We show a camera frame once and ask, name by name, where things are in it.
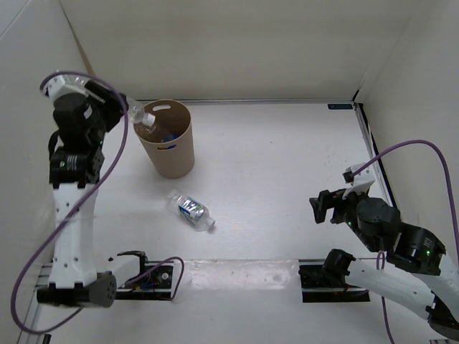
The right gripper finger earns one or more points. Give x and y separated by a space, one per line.
320 206
327 196

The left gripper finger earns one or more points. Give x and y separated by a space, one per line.
102 93
112 111

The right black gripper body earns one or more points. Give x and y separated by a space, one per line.
344 211

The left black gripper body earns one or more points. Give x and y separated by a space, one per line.
103 111

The clear unlabelled plastic bottle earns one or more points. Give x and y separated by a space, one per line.
135 110

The blue label plastic bottle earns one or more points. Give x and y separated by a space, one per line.
154 134

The green blue label bottle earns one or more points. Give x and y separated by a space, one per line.
195 213

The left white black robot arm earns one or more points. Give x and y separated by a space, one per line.
74 280

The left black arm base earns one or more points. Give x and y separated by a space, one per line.
158 286

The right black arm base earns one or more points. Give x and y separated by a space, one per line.
316 287

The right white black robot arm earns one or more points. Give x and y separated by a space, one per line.
410 248

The tan cylindrical waste bin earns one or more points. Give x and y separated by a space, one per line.
178 159

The right blue corner sticker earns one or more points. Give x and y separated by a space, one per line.
340 106

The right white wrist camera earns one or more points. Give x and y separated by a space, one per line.
360 183

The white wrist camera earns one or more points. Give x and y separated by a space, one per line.
58 86
360 183

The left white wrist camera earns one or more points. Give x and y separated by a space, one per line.
58 86

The right aluminium frame rail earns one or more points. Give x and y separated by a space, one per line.
373 150

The aluminium frame rail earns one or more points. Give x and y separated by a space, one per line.
373 150
35 310

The left aluminium frame rail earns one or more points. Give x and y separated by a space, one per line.
35 310

